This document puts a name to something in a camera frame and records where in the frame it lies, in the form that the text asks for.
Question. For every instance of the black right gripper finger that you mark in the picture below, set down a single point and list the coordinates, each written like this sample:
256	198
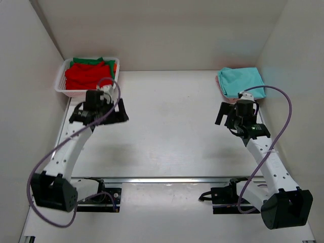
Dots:
222	112
231	108

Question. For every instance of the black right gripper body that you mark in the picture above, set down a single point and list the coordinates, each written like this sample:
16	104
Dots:
228	117

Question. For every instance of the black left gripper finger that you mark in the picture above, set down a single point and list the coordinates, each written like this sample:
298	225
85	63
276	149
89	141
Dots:
116	117
121	107

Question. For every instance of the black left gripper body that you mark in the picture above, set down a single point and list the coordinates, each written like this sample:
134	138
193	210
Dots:
114	114

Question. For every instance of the red t shirt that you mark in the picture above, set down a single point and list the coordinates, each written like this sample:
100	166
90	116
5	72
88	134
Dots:
86	77

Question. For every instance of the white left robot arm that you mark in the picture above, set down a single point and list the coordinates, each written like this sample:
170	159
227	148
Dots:
53	188

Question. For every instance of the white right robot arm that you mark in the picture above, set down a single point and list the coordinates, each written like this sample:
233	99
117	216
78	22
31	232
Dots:
284	204

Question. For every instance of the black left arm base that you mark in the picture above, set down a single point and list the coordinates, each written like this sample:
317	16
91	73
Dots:
101	195

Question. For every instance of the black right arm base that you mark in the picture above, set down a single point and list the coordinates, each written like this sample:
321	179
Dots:
224	199

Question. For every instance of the folded teal t shirt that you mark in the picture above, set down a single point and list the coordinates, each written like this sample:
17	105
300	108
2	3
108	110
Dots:
233	81

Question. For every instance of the white plastic basket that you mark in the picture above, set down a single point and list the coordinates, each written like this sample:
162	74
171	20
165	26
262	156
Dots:
60	83

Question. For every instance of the green t shirt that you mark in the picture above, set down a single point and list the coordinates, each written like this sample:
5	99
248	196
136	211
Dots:
110	63

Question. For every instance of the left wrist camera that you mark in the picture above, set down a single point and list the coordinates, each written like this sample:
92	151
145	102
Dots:
107	90

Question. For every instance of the aluminium table rail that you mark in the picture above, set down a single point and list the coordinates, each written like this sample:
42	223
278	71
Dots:
166	180

